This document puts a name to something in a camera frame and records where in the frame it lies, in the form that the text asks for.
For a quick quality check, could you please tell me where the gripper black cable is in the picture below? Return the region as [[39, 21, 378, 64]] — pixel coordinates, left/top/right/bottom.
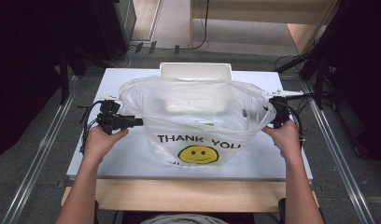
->
[[280, 101, 306, 147], [78, 100, 106, 154]]

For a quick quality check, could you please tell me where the white plastic bin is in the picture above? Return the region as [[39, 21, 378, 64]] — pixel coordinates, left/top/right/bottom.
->
[[158, 62, 233, 82]]

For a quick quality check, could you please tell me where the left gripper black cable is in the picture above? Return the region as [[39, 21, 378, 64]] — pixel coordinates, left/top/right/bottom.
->
[[78, 100, 106, 154]]

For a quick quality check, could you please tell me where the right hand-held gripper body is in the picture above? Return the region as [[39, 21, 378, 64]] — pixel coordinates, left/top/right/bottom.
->
[[265, 89, 304, 129]]

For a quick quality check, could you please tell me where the person's left hand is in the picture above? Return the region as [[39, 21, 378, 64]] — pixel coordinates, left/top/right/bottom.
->
[[82, 125, 131, 164]]

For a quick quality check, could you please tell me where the black metal stand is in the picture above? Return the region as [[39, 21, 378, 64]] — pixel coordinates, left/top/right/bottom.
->
[[275, 43, 336, 110], [56, 46, 89, 105]]

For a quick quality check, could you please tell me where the person's right hand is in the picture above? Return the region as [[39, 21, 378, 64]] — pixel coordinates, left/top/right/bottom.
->
[[261, 119, 303, 160]]

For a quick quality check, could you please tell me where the clear plastic bag smiley print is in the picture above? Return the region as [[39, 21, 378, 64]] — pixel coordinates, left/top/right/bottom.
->
[[118, 75, 277, 167]]

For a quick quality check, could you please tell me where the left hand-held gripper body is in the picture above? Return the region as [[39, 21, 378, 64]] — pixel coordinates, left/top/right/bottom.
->
[[95, 94, 137, 135]]

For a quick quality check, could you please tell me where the dark cabinet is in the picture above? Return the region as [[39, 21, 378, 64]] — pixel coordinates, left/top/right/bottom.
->
[[93, 0, 137, 61]]

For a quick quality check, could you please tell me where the black hanging cable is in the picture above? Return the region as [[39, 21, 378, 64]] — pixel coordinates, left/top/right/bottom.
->
[[191, 0, 211, 50]]

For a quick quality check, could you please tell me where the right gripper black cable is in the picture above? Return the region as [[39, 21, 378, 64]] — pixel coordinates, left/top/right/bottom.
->
[[280, 101, 306, 147]]

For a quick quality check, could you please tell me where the black chair armrest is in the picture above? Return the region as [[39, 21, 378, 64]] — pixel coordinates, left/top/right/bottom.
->
[[92, 200, 100, 224], [277, 197, 288, 224]]

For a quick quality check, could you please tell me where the light wooden desk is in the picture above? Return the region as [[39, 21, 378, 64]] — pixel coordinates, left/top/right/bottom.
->
[[188, 0, 340, 56]]

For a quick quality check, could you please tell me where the metal floor rail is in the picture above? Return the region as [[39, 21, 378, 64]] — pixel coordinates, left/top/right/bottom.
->
[[1, 76, 79, 224], [300, 80, 375, 224]]

